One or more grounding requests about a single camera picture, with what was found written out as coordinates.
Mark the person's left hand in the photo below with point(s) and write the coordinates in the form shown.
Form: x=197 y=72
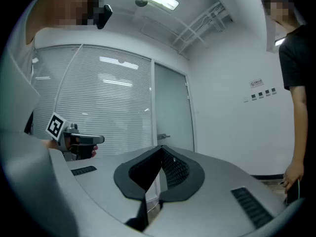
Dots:
x=94 y=150

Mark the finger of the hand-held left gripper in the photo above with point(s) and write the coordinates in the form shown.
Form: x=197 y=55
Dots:
x=91 y=139

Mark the white wall sign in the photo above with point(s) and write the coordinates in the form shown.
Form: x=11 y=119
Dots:
x=256 y=83

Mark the frosted glass door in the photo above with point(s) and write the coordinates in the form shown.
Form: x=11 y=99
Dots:
x=172 y=102

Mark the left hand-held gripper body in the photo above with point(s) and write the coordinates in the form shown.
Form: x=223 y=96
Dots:
x=55 y=127

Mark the person's head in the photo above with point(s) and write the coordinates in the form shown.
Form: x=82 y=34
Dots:
x=49 y=9

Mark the white wall switch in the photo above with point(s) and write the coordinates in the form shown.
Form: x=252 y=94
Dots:
x=246 y=99

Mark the black phone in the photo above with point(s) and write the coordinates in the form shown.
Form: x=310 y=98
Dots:
x=292 y=192

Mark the black head camera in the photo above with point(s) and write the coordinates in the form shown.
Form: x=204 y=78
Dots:
x=105 y=15

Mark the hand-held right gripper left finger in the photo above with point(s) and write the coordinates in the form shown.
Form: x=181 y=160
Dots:
x=93 y=181

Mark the person's white t-shirt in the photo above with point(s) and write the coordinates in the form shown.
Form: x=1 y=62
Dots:
x=17 y=58

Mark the round ceiling smoke detector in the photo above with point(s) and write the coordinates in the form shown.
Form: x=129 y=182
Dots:
x=141 y=2

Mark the person's left forearm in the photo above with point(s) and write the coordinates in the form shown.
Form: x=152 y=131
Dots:
x=50 y=144

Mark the white window blinds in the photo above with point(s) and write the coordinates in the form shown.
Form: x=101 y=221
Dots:
x=111 y=95

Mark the small ceiling light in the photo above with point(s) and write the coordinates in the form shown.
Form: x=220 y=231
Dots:
x=279 y=41

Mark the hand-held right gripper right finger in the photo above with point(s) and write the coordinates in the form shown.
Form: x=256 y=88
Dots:
x=217 y=181

